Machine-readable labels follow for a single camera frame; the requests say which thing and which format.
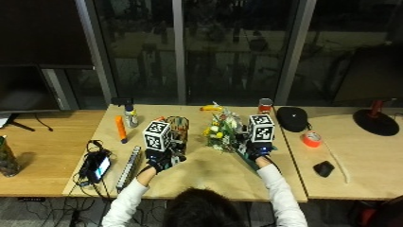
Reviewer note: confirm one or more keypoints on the person's left hand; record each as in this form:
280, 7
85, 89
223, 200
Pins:
158, 160

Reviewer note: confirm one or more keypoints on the person's right hand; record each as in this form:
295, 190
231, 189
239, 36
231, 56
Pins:
256, 150

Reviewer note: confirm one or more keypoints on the flower bouquet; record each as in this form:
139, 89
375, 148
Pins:
220, 130

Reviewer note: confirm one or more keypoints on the colourful patterned vase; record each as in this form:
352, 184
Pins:
176, 128

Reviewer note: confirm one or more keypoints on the white marker cube on right glove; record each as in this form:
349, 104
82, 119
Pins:
260, 128

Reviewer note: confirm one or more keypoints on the white marker cube on glove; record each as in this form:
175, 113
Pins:
155, 135
260, 128

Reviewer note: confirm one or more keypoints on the white marker cube on left glove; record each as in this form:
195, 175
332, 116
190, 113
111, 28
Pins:
155, 135

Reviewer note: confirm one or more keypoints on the grey power strip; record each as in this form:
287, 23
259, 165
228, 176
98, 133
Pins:
129, 168

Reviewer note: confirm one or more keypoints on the small orange object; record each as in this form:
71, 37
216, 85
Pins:
159, 118

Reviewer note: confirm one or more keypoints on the red can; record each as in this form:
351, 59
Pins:
264, 106

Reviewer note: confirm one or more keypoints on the yellow oblong object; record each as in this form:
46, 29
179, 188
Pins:
210, 108

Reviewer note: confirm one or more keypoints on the black oval hard case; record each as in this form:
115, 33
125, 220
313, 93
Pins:
292, 118

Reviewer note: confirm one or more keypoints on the orange marker pen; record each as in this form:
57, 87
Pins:
121, 129

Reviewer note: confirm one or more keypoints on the orange tape roll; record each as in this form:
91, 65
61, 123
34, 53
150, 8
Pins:
311, 139

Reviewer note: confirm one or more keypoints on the clear spray bottle black trigger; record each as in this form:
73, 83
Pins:
130, 116

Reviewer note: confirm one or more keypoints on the black phone with lit screen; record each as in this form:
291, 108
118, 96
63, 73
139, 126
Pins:
97, 165

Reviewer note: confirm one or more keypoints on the black computer mouse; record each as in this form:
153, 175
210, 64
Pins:
323, 168

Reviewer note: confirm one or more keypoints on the thin white stick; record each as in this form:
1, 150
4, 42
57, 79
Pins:
337, 164

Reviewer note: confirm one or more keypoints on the red and black chair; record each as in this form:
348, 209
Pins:
371, 214

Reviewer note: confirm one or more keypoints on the dark green bottle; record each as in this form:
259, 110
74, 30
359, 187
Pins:
6, 156

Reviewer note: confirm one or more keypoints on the black computer monitor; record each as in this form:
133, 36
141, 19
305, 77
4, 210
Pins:
25, 86

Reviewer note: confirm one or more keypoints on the black round stand red post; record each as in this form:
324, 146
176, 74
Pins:
376, 122

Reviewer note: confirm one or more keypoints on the grey window frame post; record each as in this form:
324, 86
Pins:
294, 50
97, 50
178, 50

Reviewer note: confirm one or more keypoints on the large dark wall screen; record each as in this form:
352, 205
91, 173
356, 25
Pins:
41, 31

